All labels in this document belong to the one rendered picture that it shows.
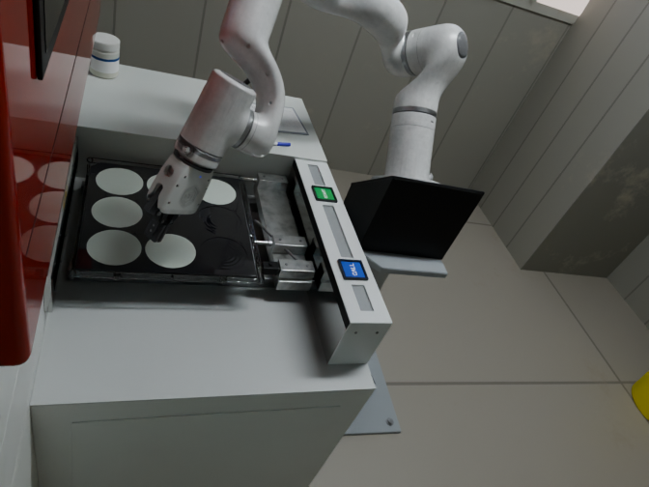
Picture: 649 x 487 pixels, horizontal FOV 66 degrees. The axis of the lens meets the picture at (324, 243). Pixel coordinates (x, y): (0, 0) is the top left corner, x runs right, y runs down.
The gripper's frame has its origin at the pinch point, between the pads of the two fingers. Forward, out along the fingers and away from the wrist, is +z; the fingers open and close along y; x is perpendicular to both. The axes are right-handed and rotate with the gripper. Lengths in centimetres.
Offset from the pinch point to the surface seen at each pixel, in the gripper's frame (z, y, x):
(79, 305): 20.1, -5.3, 3.4
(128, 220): 6.0, 6.3, 11.7
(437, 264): -14, 69, -39
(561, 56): -126, 253, -7
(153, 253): 6.8, 4.4, 1.3
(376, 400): 53, 116, -46
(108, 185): 4.5, 9.5, 23.6
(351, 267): -10.2, 25.8, -29.0
